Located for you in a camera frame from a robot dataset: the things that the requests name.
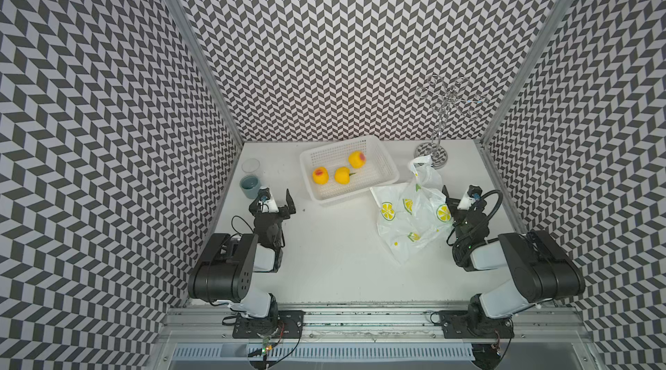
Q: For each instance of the aluminium front rail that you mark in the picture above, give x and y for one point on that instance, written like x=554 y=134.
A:
x=375 y=322

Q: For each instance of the yellow peach middle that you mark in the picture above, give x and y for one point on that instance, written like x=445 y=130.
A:
x=343 y=175

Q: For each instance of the yellow peach left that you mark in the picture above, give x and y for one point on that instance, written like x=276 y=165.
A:
x=320 y=176

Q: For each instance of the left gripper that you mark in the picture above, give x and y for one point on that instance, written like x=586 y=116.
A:
x=285 y=211

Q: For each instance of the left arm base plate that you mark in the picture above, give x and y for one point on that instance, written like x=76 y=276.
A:
x=287 y=324

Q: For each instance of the chrome wire cup stand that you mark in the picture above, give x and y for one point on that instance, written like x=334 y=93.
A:
x=447 y=98

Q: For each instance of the yellow peach with red spot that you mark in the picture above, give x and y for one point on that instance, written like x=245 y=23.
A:
x=357 y=160

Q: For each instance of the clear glass cup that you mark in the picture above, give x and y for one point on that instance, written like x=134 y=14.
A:
x=251 y=167

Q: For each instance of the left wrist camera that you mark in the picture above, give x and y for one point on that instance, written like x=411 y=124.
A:
x=266 y=202

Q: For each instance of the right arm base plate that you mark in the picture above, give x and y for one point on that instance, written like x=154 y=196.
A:
x=457 y=324

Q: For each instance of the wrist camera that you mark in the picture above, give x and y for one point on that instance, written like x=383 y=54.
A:
x=472 y=199
x=266 y=202

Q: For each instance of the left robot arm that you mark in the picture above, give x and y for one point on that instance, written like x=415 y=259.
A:
x=222 y=276

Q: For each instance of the white plastic basket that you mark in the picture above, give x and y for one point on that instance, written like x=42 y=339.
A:
x=380 y=168

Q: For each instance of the teal ceramic cup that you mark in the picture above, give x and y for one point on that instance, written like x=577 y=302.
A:
x=250 y=185

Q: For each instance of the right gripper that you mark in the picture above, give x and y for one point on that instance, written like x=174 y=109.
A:
x=445 y=192

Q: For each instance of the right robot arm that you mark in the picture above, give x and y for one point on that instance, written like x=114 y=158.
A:
x=540 y=269

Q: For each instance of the lemon print plastic bag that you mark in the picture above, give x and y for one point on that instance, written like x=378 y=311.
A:
x=412 y=214

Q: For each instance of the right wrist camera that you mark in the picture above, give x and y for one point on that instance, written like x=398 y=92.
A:
x=472 y=199

